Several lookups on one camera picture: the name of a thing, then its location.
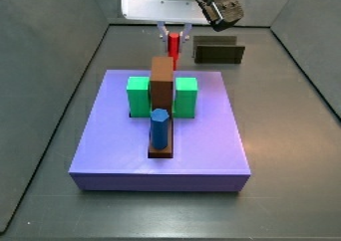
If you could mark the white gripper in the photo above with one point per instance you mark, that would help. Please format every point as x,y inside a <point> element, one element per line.
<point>176,11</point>

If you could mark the red cylindrical peg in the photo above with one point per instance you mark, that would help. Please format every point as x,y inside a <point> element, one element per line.
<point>175,47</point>

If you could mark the purple board base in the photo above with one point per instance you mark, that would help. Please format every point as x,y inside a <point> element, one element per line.
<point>112,160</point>

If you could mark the brown upright block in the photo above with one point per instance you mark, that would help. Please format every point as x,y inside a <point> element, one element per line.
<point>161,94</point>

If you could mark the green right block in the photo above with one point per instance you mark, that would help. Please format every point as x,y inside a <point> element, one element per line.
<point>187,90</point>

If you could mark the green block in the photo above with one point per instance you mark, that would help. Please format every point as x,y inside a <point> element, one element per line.
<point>187,90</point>
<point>138,92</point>

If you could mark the green left block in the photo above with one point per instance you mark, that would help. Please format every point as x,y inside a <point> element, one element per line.
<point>138,92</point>

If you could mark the blue hexagonal peg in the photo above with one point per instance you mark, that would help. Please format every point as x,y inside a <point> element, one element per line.
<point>160,128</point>

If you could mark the black angle bracket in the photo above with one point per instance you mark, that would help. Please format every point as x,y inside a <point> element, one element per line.
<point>217,50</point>

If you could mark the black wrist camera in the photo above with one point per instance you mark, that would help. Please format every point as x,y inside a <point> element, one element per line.
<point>223,13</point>

